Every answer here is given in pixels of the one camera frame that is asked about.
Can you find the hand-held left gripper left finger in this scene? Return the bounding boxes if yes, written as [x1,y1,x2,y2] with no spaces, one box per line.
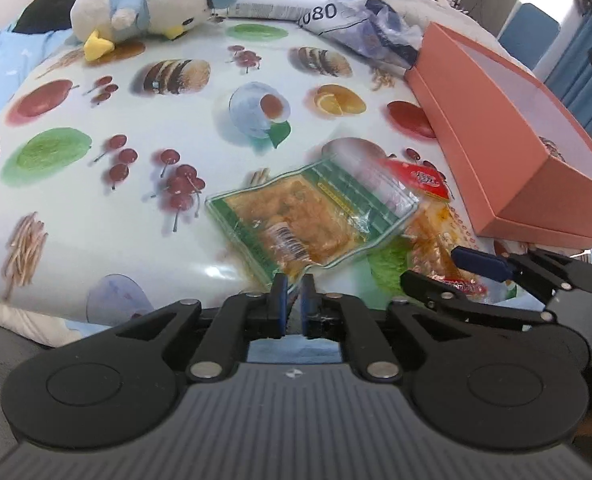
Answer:
[111,274,289,382]

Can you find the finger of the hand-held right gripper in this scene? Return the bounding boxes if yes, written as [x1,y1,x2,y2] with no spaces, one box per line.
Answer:
[451,246,592,306]
[400,269,558,331]

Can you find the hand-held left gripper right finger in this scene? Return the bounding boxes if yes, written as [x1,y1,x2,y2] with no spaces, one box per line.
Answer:
[300,275,481,382]

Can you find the red orange snack packet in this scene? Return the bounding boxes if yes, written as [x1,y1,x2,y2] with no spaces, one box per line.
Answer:
[371,156,519,303]

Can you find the green clear snack packet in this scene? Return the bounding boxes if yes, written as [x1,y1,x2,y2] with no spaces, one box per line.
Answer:
[205,152,422,284]

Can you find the orange cardboard box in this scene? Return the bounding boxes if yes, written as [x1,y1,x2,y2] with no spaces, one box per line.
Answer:
[403,21,592,252]

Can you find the fruit print tablecloth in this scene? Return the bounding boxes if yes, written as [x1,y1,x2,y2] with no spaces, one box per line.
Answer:
[0,0,522,322]

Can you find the blue curtain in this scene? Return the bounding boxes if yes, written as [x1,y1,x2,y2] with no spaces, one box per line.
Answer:
[543,15,592,137]

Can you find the blue chair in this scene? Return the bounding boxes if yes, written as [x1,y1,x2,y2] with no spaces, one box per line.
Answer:
[496,2,561,72]

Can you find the blue clear plastic bag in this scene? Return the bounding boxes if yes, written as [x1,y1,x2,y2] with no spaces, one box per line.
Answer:
[321,0,425,69]

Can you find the white bag with black print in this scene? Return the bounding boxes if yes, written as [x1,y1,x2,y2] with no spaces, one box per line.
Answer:
[296,1,372,36]

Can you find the white cylindrical package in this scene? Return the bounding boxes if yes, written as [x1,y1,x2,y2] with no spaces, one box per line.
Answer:
[227,0,327,24]

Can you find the white blue plush penguin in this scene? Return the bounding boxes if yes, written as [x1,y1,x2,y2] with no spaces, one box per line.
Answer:
[70,0,243,63]

